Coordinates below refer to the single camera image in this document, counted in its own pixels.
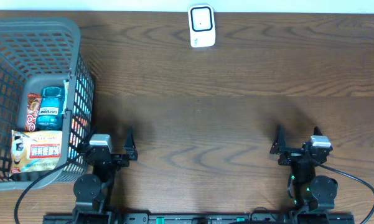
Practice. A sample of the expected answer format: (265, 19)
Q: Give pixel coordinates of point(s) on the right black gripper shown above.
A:
(280, 145)

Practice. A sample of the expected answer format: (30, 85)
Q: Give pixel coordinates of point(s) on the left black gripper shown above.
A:
(122, 160)

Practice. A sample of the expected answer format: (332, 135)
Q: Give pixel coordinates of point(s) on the teal Listerine mouthwash bottle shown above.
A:
(51, 108)

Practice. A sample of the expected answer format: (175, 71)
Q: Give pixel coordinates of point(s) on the yellow snack bag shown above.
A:
(34, 151)

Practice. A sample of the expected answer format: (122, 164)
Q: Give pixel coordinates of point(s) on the red Top chocolate bar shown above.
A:
(33, 108)

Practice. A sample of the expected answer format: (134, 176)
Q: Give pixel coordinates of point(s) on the light teal wipes packet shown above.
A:
(66, 85)

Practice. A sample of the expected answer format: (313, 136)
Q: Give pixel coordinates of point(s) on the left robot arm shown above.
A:
(93, 191)

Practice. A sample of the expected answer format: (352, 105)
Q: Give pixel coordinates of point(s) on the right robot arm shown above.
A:
(313, 194)

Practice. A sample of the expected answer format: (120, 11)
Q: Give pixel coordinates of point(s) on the white barcode scanner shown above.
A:
(201, 26)

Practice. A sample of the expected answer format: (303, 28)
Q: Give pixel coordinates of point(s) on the grey plastic shopping basket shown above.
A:
(36, 53)

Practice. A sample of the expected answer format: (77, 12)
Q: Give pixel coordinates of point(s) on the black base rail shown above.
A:
(143, 218)

